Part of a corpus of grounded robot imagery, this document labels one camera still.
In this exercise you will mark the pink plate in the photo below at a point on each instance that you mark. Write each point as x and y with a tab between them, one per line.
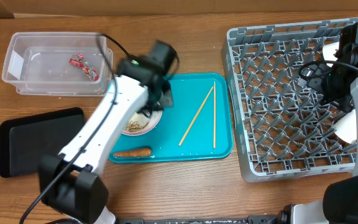
154	119

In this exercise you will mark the pink bowl with rice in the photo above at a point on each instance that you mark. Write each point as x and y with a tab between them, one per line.
137	123

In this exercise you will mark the clear plastic bin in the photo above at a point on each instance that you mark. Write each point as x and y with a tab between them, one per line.
37	63

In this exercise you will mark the red snack wrapper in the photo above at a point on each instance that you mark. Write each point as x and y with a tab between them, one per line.
78	60

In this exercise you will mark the left wooden chopstick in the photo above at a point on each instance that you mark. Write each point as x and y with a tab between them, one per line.
195	116

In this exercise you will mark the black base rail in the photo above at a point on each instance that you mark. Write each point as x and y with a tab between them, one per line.
253	219

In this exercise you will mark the teal serving tray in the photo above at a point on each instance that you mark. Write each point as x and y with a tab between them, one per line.
189	91

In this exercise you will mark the white cup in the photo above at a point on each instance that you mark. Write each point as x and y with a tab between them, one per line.
346	128

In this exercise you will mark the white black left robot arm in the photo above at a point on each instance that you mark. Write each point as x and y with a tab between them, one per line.
70	182

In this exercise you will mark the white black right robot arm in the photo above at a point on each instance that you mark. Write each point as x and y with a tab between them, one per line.
340	201

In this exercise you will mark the orange carrot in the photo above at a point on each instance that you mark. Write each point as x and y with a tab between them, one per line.
141	152

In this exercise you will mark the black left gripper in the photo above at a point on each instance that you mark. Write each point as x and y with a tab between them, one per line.
168	100

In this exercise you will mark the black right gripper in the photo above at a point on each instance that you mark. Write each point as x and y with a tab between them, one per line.
344	100

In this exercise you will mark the grey dishwasher rack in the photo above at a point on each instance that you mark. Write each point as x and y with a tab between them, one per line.
282	129

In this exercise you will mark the black plastic tray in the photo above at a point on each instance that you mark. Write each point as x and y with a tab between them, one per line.
24	141

